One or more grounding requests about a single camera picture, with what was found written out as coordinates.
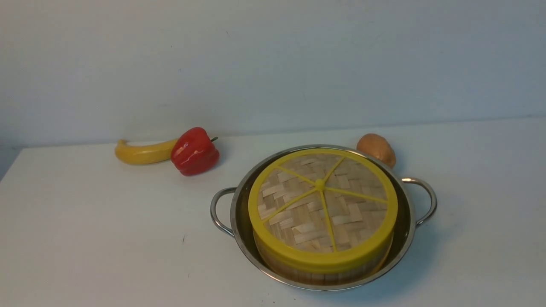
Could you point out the yellow woven bamboo steamer lid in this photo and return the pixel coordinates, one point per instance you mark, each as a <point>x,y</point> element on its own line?
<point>323,211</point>

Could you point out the yellow bamboo steamer basket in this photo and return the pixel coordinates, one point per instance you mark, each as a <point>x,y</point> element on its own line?
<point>324,275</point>

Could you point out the red toy bell pepper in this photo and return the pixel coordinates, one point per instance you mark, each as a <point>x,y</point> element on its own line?
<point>195,152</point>

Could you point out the brown toy potato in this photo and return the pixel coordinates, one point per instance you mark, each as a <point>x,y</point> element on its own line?
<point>378,147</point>

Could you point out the yellow toy banana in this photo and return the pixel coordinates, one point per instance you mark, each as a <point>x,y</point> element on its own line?
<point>145,154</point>

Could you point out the stainless steel two-handled pot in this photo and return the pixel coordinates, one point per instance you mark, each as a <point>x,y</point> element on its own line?
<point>417,202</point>

